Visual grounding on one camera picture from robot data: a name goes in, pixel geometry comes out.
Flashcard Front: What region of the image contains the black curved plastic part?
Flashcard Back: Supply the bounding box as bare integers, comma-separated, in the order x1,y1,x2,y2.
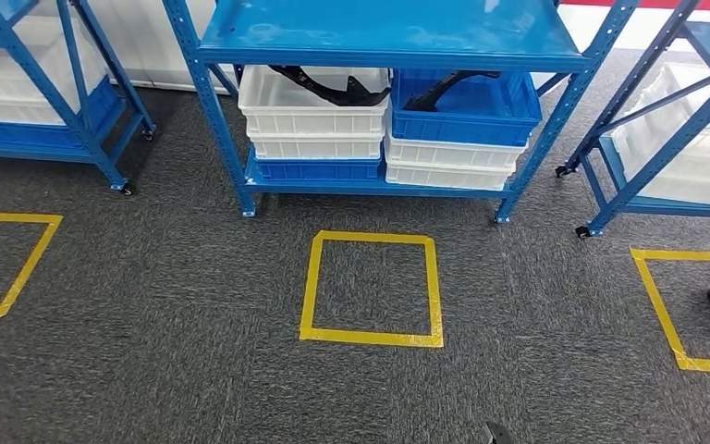
402,70,502,114
267,65,392,108

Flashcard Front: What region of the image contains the blue metal shelf cart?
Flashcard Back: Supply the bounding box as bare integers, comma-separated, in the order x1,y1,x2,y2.
556,0,710,241
162,0,641,225
0,0,158,197

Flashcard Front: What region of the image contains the blue plastic crate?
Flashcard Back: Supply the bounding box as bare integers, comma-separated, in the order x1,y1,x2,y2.
390,68,543,148
0,76,127,150
255,155,386,182

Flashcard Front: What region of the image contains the yellow floor tape square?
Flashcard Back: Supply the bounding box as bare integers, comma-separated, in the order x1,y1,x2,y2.
298,229,445,350

